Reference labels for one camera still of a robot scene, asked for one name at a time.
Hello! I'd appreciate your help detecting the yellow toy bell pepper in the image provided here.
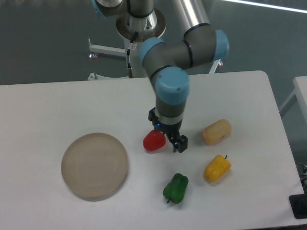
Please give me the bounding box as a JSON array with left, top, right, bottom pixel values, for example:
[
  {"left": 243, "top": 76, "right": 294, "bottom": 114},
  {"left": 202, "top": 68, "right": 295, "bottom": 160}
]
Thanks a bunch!
[{"left": 203, "top": 155, "right": 232, "bottom": 183}]

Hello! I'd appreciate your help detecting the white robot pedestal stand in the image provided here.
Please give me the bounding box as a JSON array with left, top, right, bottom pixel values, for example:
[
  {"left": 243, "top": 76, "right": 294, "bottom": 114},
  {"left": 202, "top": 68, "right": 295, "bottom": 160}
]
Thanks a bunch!
[{"left": 86, "top": 8, "right": 224, "bottom": 81}]

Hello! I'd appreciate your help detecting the beige toy bread loaf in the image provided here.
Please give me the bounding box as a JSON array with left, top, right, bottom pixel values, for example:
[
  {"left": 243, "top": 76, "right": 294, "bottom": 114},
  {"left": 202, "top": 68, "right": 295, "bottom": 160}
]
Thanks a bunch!
[{"left": 202, "top": 119, "right": 232, "bottom": 145}]

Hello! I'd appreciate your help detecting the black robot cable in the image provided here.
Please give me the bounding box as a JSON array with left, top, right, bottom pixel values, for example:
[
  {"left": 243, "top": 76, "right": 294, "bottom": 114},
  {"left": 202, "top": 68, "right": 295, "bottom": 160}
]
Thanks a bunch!
[{"left": 126, "top": 31, "right": 139, "bottom": 79}]

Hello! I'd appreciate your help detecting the black device at edge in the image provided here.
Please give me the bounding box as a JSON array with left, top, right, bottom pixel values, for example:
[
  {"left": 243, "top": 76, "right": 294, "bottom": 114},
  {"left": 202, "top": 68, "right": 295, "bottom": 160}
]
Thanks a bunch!
[{"left": 289, "top": 194, "right": 307, "bottom": 219}]

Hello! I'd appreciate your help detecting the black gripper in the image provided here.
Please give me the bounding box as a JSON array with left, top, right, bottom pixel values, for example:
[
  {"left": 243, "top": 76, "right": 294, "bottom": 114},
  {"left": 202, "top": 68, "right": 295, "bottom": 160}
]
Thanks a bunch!
[{"left": 148, "top": 108, "right": 188, "bottom": 153}]

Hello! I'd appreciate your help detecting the red toy bell pepper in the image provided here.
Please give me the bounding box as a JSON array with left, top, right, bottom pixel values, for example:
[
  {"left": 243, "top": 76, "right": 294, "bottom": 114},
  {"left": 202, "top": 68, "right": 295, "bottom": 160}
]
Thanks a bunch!
[{"left": 143, "top": 130, "right": 166, "bottom": 151}]

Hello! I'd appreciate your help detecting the beige round plate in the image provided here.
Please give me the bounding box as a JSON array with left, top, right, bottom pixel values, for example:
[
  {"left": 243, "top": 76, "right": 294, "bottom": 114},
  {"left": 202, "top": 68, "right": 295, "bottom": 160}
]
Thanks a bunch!
[{"left": 61, "top": 133, "right": 129, "bottom": 202}]

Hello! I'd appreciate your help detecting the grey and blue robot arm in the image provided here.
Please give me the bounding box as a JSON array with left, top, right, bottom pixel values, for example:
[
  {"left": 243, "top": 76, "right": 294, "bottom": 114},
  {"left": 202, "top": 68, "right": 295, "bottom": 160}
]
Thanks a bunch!
[{"left": 92, "top": 0, "right": 229, "bottom": 152}]

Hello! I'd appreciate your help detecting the white side table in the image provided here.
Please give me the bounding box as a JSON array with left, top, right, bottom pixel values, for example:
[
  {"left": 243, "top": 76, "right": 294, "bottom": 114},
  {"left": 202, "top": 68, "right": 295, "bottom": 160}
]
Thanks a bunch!
[{"left": 279, "top": 76, "right": 307, "bottom": 120}]

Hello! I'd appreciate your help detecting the green toy bell pepper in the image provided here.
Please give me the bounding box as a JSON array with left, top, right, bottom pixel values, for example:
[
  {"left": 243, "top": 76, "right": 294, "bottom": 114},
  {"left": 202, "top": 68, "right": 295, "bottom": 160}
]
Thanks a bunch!
[{"left": 163, "top": 173, "right": 189, "bottom": 204}]

